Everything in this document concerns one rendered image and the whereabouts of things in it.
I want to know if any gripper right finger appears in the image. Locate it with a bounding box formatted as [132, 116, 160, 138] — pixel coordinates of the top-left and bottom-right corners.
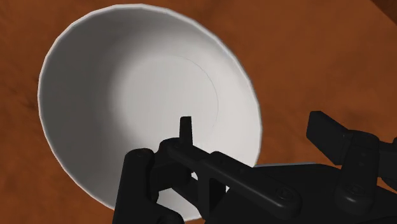
[305, 110, 397, 216]

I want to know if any white bowl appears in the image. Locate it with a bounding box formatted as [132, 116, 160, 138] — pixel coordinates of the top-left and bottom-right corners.
[37, 3, 263, 221]

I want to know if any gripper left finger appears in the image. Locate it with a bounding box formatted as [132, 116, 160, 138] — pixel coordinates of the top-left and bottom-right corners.
[112, 116, 303, 224]

